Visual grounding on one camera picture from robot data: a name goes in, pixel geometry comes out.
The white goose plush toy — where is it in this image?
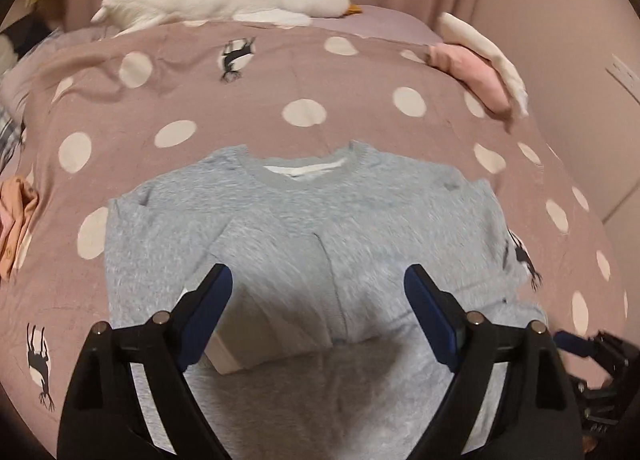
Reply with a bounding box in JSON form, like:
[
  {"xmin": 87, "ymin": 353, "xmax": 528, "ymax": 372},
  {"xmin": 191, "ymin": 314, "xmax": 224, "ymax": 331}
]
[{"xmin": 91, "ymin": 0, "xmax": 362, "ymax": 34}]

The pink polka dot duvet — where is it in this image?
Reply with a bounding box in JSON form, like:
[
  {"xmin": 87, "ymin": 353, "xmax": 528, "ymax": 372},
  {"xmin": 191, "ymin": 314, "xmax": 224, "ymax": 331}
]
[{"xmin": 1, "ymin": 21, "xmax": 626, "ymax": 452}]

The blue plaid garment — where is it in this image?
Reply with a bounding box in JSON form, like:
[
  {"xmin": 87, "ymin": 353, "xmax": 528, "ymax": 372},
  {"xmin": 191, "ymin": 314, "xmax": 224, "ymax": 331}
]
[{"xmin": 0, "ymin": 107, "xmax": 25, "ymax": 172}]

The grey sweatshirt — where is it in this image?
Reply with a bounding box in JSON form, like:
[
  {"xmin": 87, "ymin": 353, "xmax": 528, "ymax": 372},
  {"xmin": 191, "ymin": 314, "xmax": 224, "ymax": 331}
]
[{"xmin": 105, "ymin": 142, "xmax": 541, "ymax": 459}]

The white wall socket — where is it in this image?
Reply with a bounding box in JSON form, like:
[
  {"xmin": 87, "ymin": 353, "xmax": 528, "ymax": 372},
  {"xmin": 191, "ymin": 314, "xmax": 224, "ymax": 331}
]
[{"xmin": 605, "ymin": 54, "xmax": 640, "ymax": 102}]

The orange crumpled garment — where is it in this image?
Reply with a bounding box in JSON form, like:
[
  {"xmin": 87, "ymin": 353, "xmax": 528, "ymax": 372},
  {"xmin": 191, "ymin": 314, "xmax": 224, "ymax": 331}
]
[{"xmin": 1, "ymin": 176, "xmax": 39, "ymax": 281}]

